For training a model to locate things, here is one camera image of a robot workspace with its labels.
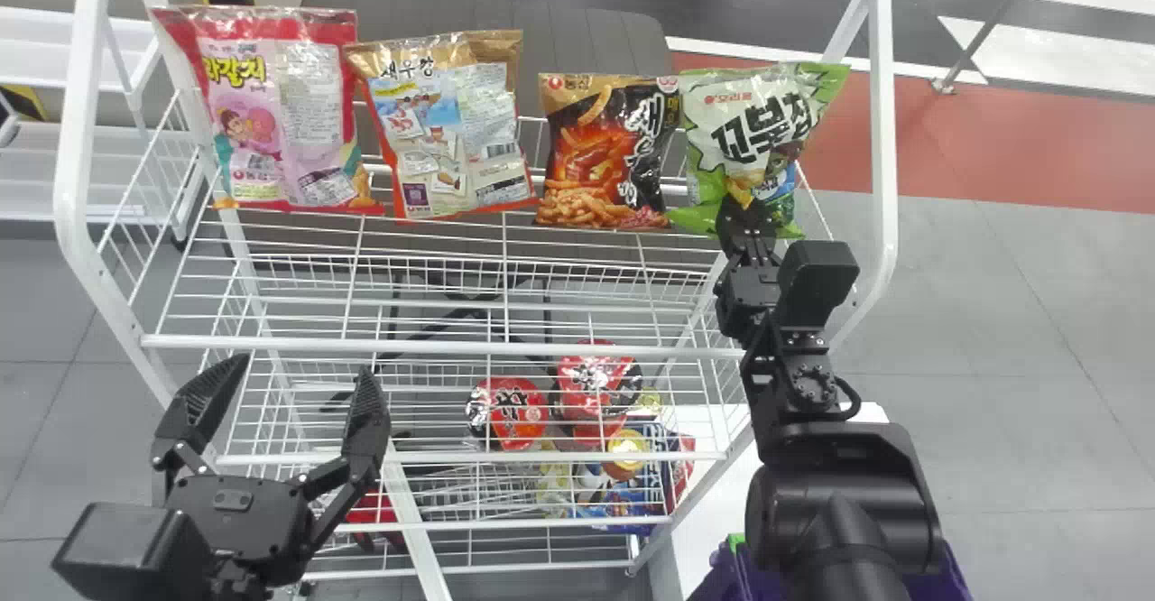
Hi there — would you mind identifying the orange and black snack packet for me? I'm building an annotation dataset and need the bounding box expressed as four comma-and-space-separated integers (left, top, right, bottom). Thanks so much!
535, 72, 683, 231

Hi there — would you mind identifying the white shelf trolley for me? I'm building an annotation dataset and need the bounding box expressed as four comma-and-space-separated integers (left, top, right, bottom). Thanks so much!
0, 5, 195, 225

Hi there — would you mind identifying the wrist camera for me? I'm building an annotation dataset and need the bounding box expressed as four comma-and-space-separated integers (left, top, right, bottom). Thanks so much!
51, 501, 216, 601
774, 239, 861, 331

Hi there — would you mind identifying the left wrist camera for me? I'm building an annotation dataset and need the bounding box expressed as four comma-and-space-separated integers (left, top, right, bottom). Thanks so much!
51, 501, 216, 601

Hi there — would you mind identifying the gold snack packet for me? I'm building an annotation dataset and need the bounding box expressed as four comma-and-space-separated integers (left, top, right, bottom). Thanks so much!
343, 29, 541, 222

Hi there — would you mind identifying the yellow can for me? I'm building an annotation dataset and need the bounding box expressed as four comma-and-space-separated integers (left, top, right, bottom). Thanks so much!
603, 429, 652, 482

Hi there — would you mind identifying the red snack packet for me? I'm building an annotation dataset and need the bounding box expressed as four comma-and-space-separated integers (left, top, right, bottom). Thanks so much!
149, 5, 388, 217

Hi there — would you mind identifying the green snack packet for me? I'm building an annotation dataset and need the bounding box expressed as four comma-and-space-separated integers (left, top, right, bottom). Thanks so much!
665, 60, 852, 240

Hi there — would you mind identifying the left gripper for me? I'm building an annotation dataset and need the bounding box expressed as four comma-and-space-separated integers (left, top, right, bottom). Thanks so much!
149, 352, 394, 586

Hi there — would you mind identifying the red noodle cup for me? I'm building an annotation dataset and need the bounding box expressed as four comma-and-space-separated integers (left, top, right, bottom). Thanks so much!
464, 376, 552, 454
551, 340, 645, 449

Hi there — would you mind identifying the white wire rack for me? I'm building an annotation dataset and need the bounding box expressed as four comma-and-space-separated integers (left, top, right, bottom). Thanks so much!
52, 0, 902, 601

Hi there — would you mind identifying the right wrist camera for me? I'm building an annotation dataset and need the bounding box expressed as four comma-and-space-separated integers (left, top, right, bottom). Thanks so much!
774, 239, 861, 331

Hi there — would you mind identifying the blue snack packet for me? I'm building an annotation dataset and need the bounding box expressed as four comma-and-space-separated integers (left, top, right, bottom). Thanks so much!
540, 419, 698, 536

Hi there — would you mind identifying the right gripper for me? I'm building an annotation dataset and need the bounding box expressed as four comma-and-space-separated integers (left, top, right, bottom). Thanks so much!
712, 195, 786, 342

